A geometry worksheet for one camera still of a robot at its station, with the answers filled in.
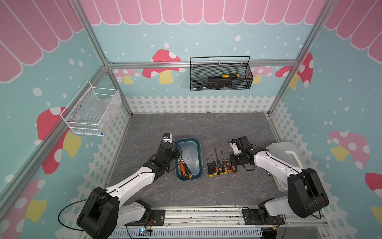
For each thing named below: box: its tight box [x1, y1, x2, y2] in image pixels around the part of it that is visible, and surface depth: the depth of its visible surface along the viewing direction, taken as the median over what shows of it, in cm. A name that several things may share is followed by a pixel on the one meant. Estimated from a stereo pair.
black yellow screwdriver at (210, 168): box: [206, 153, 214, 178], surface depth 92 cm
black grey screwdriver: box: [183, 161, 193, 179], surface depth 89 cm
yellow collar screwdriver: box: [214, 147, 224, 175], surface depth 91 cm
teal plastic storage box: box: [174, 137, 204, 181], surface depth 91 cm
